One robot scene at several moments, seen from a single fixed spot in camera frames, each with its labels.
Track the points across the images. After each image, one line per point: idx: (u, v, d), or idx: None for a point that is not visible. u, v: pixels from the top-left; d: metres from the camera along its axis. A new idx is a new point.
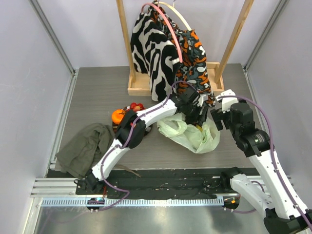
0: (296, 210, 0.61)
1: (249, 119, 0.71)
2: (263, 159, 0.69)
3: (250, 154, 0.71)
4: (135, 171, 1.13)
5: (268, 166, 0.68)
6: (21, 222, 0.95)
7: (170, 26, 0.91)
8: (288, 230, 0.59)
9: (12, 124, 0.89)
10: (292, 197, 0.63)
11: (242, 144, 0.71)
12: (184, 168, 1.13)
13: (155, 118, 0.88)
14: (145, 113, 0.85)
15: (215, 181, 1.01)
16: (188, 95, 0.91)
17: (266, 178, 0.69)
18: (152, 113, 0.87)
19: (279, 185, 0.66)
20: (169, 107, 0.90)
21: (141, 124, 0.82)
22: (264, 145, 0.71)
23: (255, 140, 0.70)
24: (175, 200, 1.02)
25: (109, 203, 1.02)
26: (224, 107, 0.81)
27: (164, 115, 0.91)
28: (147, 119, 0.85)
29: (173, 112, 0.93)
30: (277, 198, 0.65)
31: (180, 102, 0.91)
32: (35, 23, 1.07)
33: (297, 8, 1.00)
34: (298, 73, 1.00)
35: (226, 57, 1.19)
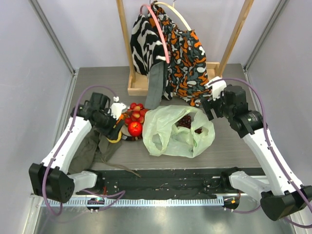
0: (291, 185, 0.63)
1: (243, 100, 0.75)
2: (256, 138, 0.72)
3: (244, 134, 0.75)
4: (135, 171, 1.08)
5: (262, 144, 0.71)
6: (21, 222, 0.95)
7: (159, 25, 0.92)
8: (283, 206, 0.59)
9: (12, 124, 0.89)
10: (286, 173, 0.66)
11: (235, 124, 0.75)
12: (184, 168, 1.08)
13: (68, 150, 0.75)
14: (54, 157, 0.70)
15: (215, 181, 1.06)
16: (96, 100, 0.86)
17: (262, 157, 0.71)
18: (63, 150, 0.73)
19: (273, 161, 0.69)
20: (79, 126, 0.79)
21: (54, 174, 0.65)
22: (257, 124, 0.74)
23: (248, 119, 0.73)
24: (175, 200, 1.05)
25: (108, 203, 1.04)
26: (215, 93, 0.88)
27: (79, 139, 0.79)
28: (61, 160, 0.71)
29: (88, 127, 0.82)
30: (272, 175, 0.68)
31: (89, 111, 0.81)
32: (35, 23, 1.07)
33: (297, 8, 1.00)
34: (298, 74, 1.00)
35: (226, 56, 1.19)
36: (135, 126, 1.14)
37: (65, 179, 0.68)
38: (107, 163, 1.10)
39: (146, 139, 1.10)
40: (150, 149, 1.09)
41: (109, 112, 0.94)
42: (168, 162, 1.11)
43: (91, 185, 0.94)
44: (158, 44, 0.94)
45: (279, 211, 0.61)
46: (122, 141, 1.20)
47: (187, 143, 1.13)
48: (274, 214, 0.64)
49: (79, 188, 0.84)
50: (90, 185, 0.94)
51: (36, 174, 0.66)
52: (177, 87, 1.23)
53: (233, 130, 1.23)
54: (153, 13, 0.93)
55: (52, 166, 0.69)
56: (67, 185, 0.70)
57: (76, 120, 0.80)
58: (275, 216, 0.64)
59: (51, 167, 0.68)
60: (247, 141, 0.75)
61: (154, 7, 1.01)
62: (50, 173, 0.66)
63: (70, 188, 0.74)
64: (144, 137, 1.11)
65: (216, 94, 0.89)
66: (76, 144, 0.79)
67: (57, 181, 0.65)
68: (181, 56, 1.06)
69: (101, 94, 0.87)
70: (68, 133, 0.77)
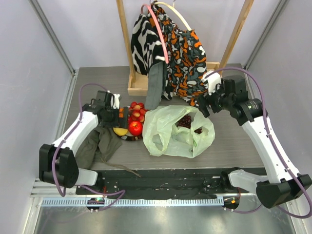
0: (287, 173, 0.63)
1: (242, 87, 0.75)
2: (255, 125, 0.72)
3: (243, 122, 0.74)
4: (135, 171, 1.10)
5: (261, 132, 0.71)
6: (21, 222, 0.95)
7: (158, 24, 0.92)
8: (279, 194, 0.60)
9: (12, 123, 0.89)
10: (283, 162, 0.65)
11: (235, 111, 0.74)
12: (184, 168, 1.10)
13: (78, 137, 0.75)
14: (64, 139, 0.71)
15: (215, 181, 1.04)
16: (102, 99, 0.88)
17: (260, 145, 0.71)
18: (73, 135, 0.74)
19: (271, 149, 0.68)
20: (88, 118, 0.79)
21: (64, 153, 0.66)
22: (257, 112, 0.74)
23: (248, 107, 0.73)
24: (175, 200, 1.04)
25: (108, 203, 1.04)
26: (211, 87, 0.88)
27: (87, 129, 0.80)
28: (70, 143, 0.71)
29: (95, 121, 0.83)
30: (270, 163, 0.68)
31: (97, 107, 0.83)
32: (35, 23, 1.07)
33: (297, 8, 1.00)
34: (299, 74, 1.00)
35: (226, 56, 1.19)
36: (135, 124, 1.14)
37: (73, 161, 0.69)
38: (107, 163, 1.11)
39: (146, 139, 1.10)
40: (151, 149, 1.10)
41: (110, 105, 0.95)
42: (168, 162, 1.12)
43: (91, 183, 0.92)
44: (158, 44, 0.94)
45: (273, 198, 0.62)
46: (122, 141, 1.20)
47: (187, 143, 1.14)
48: (269, 202, 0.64)
49: (79, 182, 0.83)
50: (90, 183, 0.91)
51: (46, 154, 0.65)
52: (177, 87, 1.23)
53: (233, 131, 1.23)
54: (153, 12, 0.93)
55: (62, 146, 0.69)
56: (73, 169, 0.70)
57: (85, 113, 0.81)
58: (269, 203, 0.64)
59: (61, 147, 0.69)
60: (246, 128, 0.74)
61: (154, 7, 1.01)
62: (61, 153, 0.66)
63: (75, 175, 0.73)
64: (144, 137, 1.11)
65: (212, 88, 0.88)
66: (85, 134, 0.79)
67: (67, 161, 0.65)
68: (181, 56, 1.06)
69: (106, 92, 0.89)
70: (77, 123, 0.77)
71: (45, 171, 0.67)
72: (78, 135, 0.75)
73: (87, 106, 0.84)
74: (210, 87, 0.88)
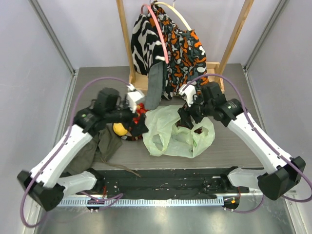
0: (281, 160, 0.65)
1: (219, 91, 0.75)
2: (239, 122, 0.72)
3: (228, 123, 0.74)
4: (135, 171, 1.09)
5: (246, 127, 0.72)
6: (22, 222, 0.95)
7: (158, 24, 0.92)
8: (279, 182, 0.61)
9: (12, 123, 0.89)
10: (274, 149, 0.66)
11: (217, 114, 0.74)
12: (184, 168, 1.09)
13: (60, 162, 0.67)
14: (41, 170, 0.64)
15: (215, 181, 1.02)
16: (103, 103, 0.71)
17: (249, 140, 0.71)
18: (52, 164, 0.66)
19: (260, 140, 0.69)
20: (75, 138, 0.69)
21: (38, 188, 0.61)
22: (237, 110, 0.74)
23: (228, 107, 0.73)
24: (175, 200, 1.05)
25: (107, 203, 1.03)
26: (189, 98, 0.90)
27: (74, 151, 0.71)
28: (48, 175, 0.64)
29: (86, 138, 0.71)
30: (262, 154, 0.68)
31: (90, 121, 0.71)
32: (35, 23, 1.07)
33: (297, 9, 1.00)
34: (299, 74, 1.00)
35: (226, 56, 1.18)
36: None
37: (50, 193, 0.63)
38: (107, 163, 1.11)
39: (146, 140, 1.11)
40: (150, 149, 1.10)
41: (126, 103, 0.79)
42: (168, 162, 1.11)
43: (89, 187, 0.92)
44: (158, 44, 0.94)
45: (276, 188, 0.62)
46: (122, 141, 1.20)
47: (187, 142, 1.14)
48: (274, 194, 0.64)
49: (72, 191, 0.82)
50: (87, 188, 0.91)
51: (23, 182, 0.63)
52: (177, 87, 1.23)
53: None
54: (152, 11, 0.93)
55: (37, 180, 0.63)
56: (53, 196, 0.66)
57: (74, 129, 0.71)
58: (275, 196, 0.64)
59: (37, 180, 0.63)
60: (232, 127, 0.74)
61: (154, 7, 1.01)
62: (34, 187, 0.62)
63: (58, 197, 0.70)
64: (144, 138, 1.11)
65: (190, 100, 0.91)
66: (72, 154, 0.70)
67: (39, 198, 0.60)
68: (181, 56, 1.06)
69: (107, 96, 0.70)
70: (62, 146, 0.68)
71: None
72: (59, 164, 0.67)
73: (81, 115, 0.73)
74: (188, 99, 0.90)
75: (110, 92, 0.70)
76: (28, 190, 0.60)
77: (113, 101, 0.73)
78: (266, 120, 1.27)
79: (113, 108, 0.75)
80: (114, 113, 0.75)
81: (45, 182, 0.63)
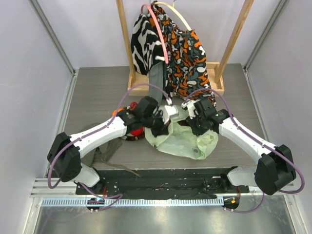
0: (265, 148, 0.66)
1: (208, 104, 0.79)
2: (225, 124, 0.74)
3: (218, 130, 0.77)
4: (135, 171, 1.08)
5: (232, 127, 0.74)
6: (21, 222, 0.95)
7: (158, 23, 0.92)
8: (266, 168, 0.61)
9: (12, 123, 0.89)
10: (258, 140, 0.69)
11: (208, 123, 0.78)
12: (184, 168, 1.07)
13: (96, 142, 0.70)
14: (81, 137, 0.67)
15: (215, 181, 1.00)
16: (143, 109, 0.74)
17: (236, 138, 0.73)
18: (91, 137, 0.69)
19: (244, 135, 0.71)
20: (116, 126, 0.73)
21: (72, 151, 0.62)
22: (224, 116, 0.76)
23: (216, 115, 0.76)
24: (175, 200, 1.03)
25: (108, 203, 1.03)
26: (190, 112, 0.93)
27: (111, 136, 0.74)
28: (85, 145, 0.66)
29: (122, 132, 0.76)
30: (248, 147, 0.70)
31: (131, 120, 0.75)
32: (35, 24, 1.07)
33: (297, 9, 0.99)
34: (299, 74, 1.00)
35: (226, 56, 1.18)
36: None
37: (78, 161, 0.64)
38: (107, 163, 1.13)
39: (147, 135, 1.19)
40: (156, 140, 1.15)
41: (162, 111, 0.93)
42: (168, 162, 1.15)
43: (89, 185, 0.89)
44: (158, 44, 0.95)
45: (268, 177, 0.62)
46: (122, 141, 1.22)
47: (190, 141, 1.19)
48: (272, 185, 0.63)
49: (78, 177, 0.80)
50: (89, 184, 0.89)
51: (60, 141, 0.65)
52: (177, 87, 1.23)
53: None
54: (151, 11, 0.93)
55: (75, 144, 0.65)
56: (74, 167, 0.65)
57: (117, 118, 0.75)
58: (271, 187, 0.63)
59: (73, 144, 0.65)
60: (223, 133, 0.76)
61: (154, 7, 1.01)
62: (69, 149, 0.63)
63: (74, 174, 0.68)
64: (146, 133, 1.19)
65: (192, 113, 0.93)
66: (107, 139, 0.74)
67: (70, 160, 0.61)
68: (181, 56, 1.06)
69: (150, 103, 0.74)
70: (104, 127, 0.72)
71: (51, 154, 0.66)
72: (96, 140, 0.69)
73: (125, 112, 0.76)
74: (190, 113, 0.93)
75: (153, 102, 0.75)
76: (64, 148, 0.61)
77: (151, 109, 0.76)
78: (266, 121, 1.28)
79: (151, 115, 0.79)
80: (150, 120, 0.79)
81: (80, 148, 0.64)
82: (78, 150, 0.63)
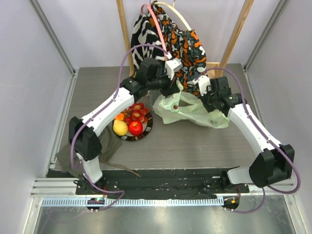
0: (269, 144, 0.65)
1: (225, 85, 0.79)
2: (236, 109, 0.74)
3: (228, 113, 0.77)
4: (135, 171, 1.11)
5: (242, 115, 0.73)
6: (21, 222, 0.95)
7: (158, 23, 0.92)
8: (264, 164, 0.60)
9: (11, 123, 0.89)
10: (264, 134, 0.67)
11: (219, 104, 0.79)
12: (184, 168, 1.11)
13: (108, 117, 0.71)
14: (92, 117, 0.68)
15: (215, 181, 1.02)
16: (145, 72, 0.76)
17: (242, 126, 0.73)
18: (102, 114, 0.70)
19: (252, 126, 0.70)
20: (123, 97, 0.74)
21: (88, 131, 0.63)
22: (237, 102, 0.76)
23: (229, 98, 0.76)
24: (175, 200, 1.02)
25: (108, 203, 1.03)
26: (202, 88, 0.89)
27: (120, 108, 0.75)
28: (98, 123, 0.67)
29: (131, 101, 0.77)
30: (252, 138, 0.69)
31: (136, 87, 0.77)
32: (36, 23, 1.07)
33: (297, 8, 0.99)
34: (299, 74, 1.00)
35: (226, 56, 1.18)
36: (135, 124, 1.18)
37: (97, 140, 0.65)
38: (107, 163, 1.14)
39: (163, 102, 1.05)
40: (174, 101, 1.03)
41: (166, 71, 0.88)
42: (167, 162, 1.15)
43: (93, 181, 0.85)
44: (158, 44, 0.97)
45: (263, 171, 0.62)
46: (122, 141, 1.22)
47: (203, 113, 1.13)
48: (263, 179, 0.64)
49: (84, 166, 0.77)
50: (93, 177, 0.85)
51: (73, 125, 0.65)
52: None
53: (233, 131, 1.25)
54: (151, 10, 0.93)
55: (88, 125, 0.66)
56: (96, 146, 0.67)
57: (121, 90, 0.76)
58: (262, 180, 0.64)
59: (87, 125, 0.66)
60: (231, 117, 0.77)
61: (154, 7, 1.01)
62: (86, 130, 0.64)
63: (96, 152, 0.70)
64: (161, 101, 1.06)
65: (204, 89, 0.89)
66: (117, 112, 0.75)
67: (89, 139, 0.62)
68: (182, 56, 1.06)
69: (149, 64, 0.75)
70: (111, 102, 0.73)
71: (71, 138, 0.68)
72: (107, 115, 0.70)
73: (128, 81, 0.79)
74: (202, 89, 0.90)
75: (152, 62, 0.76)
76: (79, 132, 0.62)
77: (153, 70, 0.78)
78: (266, 120, 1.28)
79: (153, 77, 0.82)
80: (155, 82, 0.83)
81: (95, 127, 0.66)
82: (93, 130, 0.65)
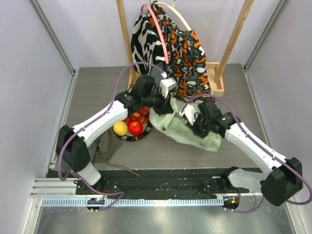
0: (276, 161, 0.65)
1: (214, 107, 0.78)
2: (232, 130, 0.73)
3: (225, 135, 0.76)
4: (135, 171, 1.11)
5: (240, 135, 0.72)
6: (21, 222, 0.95)
7: (158, 23, 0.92)
8: (276, 183, 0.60)
9: (11, 123, 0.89)
10: (267, 151, 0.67)
11: (214, 126, 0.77)
12: (184, 168, 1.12)
13: (99, 128, 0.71)
14: (84, 127, 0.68)
15: (215, 181, 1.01)
16: (140, 88, 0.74)
17: (243, 146, 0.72)
18: (93, 125, 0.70)
19: (254, 145, 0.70)
20: (116, 110, 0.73)
21: (78, 142, 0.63)
22: (230, 122, 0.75)
23: (222, 119, 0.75)
24: (175, 200, 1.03)
25: (108, 203, 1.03)
26: (190, 117, 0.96)
27: (112, 122, 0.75)
28: (88, 133, 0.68)
29: (124, 115, 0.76)
30: (257, 157, 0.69)
31: (131, 101, 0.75)
32: (36, 24, 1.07)
33: (297, 8, 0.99)
34: (299, 74, 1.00)
35: (226, 57, 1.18)
36: (135, 124, 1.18)
37: (85, 151, 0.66)
38: (107, 163, 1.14)
39: (154, 120, 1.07)
40: (164, 121, 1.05)
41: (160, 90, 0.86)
42: (168, 162, 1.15)
43: (91, 183, 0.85)
44: (158, 44, 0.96)
45: (277, 190, 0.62)
46: (122, 141, 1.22)
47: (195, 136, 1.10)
48: (278, 198, 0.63)
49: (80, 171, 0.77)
50: (91, 181, 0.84)
51: (64, 134, 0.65)
52: (177, 87, 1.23)
53: None
54: (151, 10, 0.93)
55: (79, 135, 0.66)
56: (84, 157, 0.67)
57: (116, 103, 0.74)
58: (278, 199, 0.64)
59: (77, 135, 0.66)
60: (229, 138, 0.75)
61: (154, 7, 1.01)
62: (75, 141, 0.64)
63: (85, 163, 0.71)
64: (152, 117, 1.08)
65: (192, 119, 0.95)
66: (109, 125, 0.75)
67: (77, 150, 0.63)
68: (181, 56, 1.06)
69: (146, 80, 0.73)
70: (104, 113, 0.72)
71: (60, 146, 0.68)
72: (99, 127, 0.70)
73: (123, 95, 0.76)
74: (189, 118, 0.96)
75: (149, 78, 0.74)
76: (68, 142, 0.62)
77: (149, 87, 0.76)
78: (266, 120, 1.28)
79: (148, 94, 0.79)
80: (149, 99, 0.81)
81: (85, 138, 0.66)
82: (84, 140, 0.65)
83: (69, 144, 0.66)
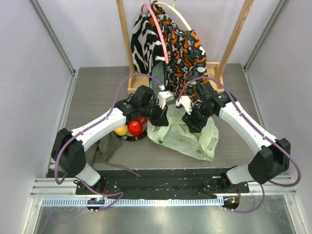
0: (266, 141, 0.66)
1: (210, 88, 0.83)
2: (227, 108, 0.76)
3: (219, 112, 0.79)
4: (135, 171, 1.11)
5: (234, 113, 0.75)
6: (21, 222, 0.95)
7: (158, 23, 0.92)
8: (263, 161, 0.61)
9: (11, 123, 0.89)
10: (260, 131, 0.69)
11: (209, 104, 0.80)
12: (184, 168, 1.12)
13: (98, 134, 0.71)
14: (83, 131, 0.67)
15: (215, 181, 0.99)
16: (140, 97, 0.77)
17: (236, 125, 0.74)
18: (92, 129, 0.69)
19: (246, 125, 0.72)
20: (115, 118, 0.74)
21: (76, 146, 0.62)
22: (226, 100, 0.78)
23: (218, 96, 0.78)
24: (175, 200, 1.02)
25: (108, 203, 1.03)
26: (187, 107, 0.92)
27: (110, 128, 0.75)
28: (87, 137, 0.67)
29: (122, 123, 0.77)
30: (248, 136, 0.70)
31: (130, 109, 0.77)
32: (36, 24, 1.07)
33: (297, 8, 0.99)
34: (299, 74, 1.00)
35: (226, 57, 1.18)
36: (135, 125, 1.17)
37: (82, 155, 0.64)
38: (107, 163, 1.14)
39: (150, 134, 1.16)
40: (160, 133, 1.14)
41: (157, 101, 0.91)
42: (168, 162, 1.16)
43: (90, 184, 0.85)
44: (158, 44, 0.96)
45: (263, 167, 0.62)
46: (122, 141, 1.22)
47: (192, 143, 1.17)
48: (262, 176, 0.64)
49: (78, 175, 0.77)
50: (90, 182, 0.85)
51: (62, 137, 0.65)
52: (177, 87, 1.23)
53: (233, 130, 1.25)
54: (151, 10, 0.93)
55: (77, 138, 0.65)
56: (80, 162, 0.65)
57: (115, 110, 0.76)
58: (263, 176, 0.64)
59: (75, 139, 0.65)
60: (223, 115, 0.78)
61: (154, 7, 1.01)
62: (72, 144, 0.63)
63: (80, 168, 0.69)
64: (148, 133, 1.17)
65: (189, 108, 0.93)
66: (107, 131, 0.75)
67: (74, 154, 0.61)
68: (182, 56, 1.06)
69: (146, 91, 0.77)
70: (103, 119, 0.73)
71: (56, 150, 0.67)
72: (97, 132, 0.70)
73: (122, 103, 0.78)
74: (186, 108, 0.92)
75: (148, 89, 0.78)
76: (66, 145, 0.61)
77: (148, 98, 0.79)
78: (266, 120, 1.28)
79: (146, 104, 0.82)
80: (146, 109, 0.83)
81: (83, 142, 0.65)
82: (81, 144, 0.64)
83: (66, 148, 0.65)
